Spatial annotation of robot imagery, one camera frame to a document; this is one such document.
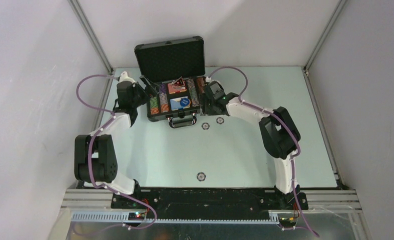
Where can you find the triangular dealer button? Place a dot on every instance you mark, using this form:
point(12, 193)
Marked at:
point(179, 82)

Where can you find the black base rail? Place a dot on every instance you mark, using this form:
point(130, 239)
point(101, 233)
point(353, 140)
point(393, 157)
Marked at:
point(231, 204)

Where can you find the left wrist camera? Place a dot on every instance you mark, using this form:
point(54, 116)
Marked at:
point(124, 77)

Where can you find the poker chip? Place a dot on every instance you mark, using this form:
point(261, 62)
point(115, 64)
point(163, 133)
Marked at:
point(220, 120)
point(205, 126)
point(201, 176)

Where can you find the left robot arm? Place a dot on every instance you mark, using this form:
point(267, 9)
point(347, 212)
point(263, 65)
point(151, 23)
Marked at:
point(96, 153)

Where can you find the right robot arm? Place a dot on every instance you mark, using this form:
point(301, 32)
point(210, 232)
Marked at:
point(279, 133)

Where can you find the blue playing card box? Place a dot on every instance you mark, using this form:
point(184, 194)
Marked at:
point(174, 103)

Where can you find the red playing card box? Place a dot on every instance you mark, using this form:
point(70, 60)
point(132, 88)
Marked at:
point(176, 88)

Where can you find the blue round button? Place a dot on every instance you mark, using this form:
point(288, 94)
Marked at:
point(184, 102)

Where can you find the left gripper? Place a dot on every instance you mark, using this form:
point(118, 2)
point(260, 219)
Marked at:
point(154, 88)

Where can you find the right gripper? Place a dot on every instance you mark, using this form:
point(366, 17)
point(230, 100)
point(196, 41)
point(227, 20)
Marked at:
point(206, 110)

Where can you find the poker chip front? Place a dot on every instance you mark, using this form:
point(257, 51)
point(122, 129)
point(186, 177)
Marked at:
point(201, 176)

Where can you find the black poker set case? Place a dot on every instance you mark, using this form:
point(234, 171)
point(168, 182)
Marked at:
point(165, 61)

